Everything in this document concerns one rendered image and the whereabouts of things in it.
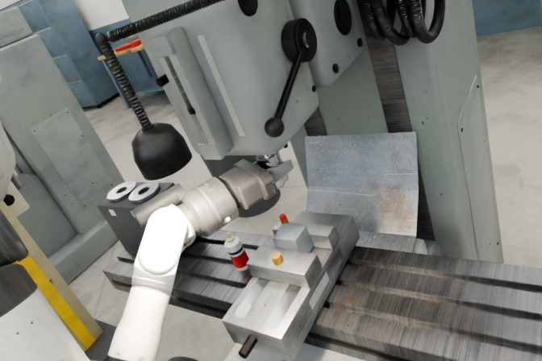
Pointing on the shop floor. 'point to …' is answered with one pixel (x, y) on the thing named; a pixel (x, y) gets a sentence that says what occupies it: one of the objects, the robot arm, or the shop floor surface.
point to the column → (423, 112)
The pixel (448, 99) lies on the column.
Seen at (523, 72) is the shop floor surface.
